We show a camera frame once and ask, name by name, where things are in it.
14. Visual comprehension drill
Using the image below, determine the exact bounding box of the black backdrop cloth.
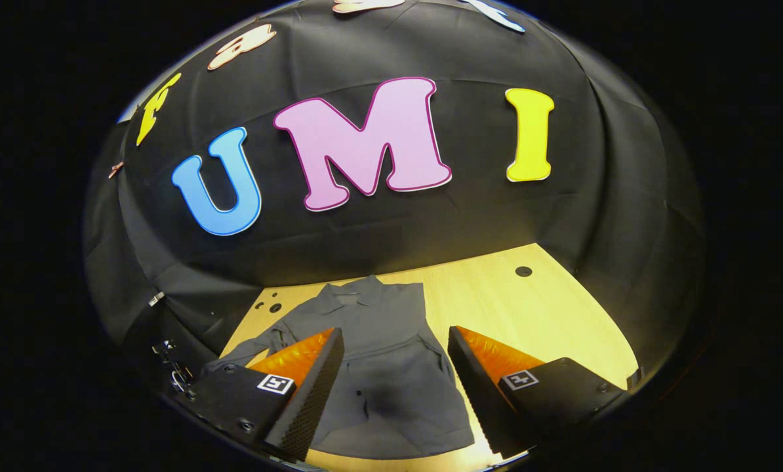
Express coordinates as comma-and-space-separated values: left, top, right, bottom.
83, 0, 707, 394

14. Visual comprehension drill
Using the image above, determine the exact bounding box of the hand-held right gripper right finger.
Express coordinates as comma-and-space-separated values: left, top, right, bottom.
448, 325, 628, 461

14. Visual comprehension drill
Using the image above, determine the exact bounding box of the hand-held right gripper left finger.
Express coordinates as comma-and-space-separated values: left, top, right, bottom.
183, 327, 346, 463

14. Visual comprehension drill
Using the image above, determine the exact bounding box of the dark grey shirt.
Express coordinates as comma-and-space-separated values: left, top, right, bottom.
201, 275, 476, 460

